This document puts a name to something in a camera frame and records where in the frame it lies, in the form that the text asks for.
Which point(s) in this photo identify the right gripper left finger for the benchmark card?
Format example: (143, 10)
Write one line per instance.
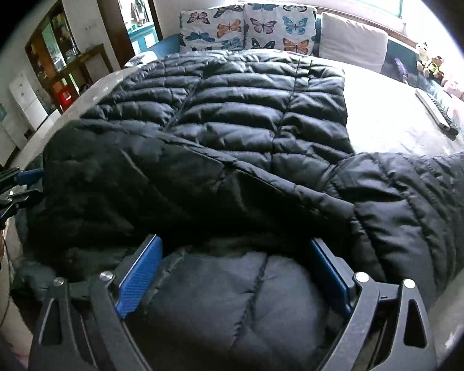
(82, 326)

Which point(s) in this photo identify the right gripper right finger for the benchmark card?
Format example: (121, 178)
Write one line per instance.
(394, 314)

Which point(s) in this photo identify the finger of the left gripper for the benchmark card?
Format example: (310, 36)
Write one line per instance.
(11, 205)
(11, 177)

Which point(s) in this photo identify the black puffer jacket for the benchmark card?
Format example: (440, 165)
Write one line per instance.
(224, 185)

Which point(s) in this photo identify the white drawer cabinet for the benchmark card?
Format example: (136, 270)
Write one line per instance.
(27, 100)

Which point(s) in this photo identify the red plastic stool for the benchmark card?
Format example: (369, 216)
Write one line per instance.
(66, 97)

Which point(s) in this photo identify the wooden display cabinet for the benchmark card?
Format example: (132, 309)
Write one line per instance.
(57, 60)

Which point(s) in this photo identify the blue bench cushion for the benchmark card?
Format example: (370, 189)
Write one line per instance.
(165, 47)

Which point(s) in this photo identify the grey quilted star mattress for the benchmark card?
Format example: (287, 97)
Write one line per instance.
(394, 115)

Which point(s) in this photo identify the brown wooden door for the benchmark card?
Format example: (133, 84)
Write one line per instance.
(132, 26)

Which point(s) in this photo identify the left butterfly pillow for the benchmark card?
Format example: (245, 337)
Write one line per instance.
(212, 29)

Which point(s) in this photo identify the butterfly pillow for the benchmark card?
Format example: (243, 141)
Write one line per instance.
(212, 29)
(285, 27)

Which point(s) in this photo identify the purple toy on bench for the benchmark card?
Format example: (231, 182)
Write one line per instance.
(402, 71)

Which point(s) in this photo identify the plush toys on bench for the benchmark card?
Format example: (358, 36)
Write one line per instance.
(430, 68)

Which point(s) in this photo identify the right butterfly pillow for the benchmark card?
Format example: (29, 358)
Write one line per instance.
(285, 27)

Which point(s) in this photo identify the white plain pillow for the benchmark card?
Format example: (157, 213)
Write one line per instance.
(352, 42)

